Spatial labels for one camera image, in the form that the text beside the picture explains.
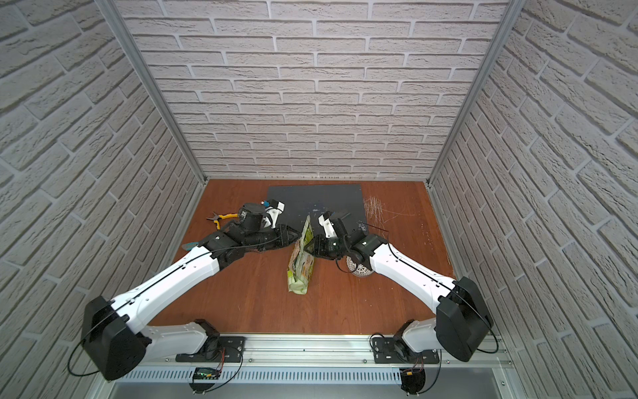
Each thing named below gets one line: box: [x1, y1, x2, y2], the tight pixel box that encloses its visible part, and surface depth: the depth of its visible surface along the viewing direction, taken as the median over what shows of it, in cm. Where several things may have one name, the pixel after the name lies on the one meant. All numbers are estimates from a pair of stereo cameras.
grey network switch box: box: [268, 183, 369, 236], surface depth 115 cm
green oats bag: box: [287, 215, 315, 296], surface depth 79 cm
